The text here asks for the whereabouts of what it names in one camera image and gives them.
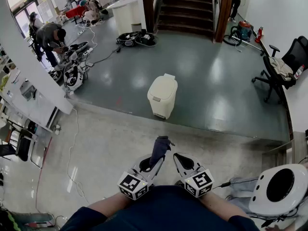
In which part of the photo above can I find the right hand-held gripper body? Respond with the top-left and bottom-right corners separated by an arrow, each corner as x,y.
173,152 -> 215,198

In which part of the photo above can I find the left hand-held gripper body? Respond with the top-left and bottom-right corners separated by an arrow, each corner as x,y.
117,153 -> 166,201

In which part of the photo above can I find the dark blue cloth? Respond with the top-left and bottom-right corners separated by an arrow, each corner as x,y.
149,135 -> 172,168

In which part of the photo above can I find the cream plastic trash bin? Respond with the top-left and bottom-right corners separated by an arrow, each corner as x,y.
147,73 -> 179,120

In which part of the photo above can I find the person's left forearm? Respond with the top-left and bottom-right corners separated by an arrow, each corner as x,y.
87,192 -> 132,218

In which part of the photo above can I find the person's right forearm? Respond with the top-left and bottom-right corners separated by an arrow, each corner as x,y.
198,190 -> 249,220

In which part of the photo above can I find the person's dark blue shirt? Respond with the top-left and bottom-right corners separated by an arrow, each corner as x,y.
59,185 -> 260,231

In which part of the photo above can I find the white round headset device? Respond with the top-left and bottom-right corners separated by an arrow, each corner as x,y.
248,163 -> 308,217

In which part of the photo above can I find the black and white backpack rig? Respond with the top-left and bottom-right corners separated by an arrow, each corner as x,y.
115,31 -> 158,47

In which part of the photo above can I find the black folding chair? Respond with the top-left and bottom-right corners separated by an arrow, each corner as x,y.
0,119 -> 48,169

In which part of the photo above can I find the beige jacket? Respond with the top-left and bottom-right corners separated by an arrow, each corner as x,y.
268,56 -> 295,82

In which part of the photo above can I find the black office chair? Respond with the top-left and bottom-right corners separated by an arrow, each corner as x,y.
251,35 -> 308,104

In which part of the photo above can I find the white cabinet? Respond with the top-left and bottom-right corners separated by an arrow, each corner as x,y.
0,68 -> 60,132

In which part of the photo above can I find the plastic bottle red label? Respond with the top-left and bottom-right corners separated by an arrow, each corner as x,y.
293,64 -> 305,80

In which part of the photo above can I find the red and teal vacuum cleaner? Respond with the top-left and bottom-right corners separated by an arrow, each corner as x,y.
223,20 -> 265,56

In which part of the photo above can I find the red fire extinguisher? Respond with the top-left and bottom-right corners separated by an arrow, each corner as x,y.
254,26 -> 264,44

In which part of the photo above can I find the white round counter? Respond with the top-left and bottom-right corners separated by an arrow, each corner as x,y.
106,0 -> 141,36

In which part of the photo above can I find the wooden staircase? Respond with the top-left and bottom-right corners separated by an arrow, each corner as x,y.
141,0 -> 234,43

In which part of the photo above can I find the white power cable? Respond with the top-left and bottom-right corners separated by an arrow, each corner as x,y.
65,107 -> 90,205

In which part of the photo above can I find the red cable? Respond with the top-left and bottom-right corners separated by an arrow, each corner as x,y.
35,136 -> 53,213

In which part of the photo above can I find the black cable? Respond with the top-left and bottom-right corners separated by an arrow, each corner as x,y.
92,44 -> 123,64

